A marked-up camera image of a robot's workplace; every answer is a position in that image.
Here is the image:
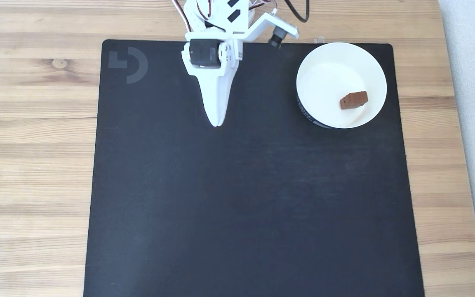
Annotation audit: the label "white bowl-shaped plate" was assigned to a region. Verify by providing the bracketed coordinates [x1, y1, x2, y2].
[296, 42, 388, 129]

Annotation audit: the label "white-mounted gripper camera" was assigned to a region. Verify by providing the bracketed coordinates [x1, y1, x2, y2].
[242, 12, 300, 49]

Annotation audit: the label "black camera cable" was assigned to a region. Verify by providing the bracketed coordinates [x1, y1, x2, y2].
[284, 0, 310, 24]

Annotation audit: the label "black fabric desk mat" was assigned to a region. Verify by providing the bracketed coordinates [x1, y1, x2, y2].
[83, 39, 426, 297]

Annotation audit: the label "red and white servo wires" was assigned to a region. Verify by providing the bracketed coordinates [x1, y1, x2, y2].
[172, 0, 193, 33]

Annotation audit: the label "red foam toy block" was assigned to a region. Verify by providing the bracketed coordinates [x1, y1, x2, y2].
[340, 91, 369, 110]

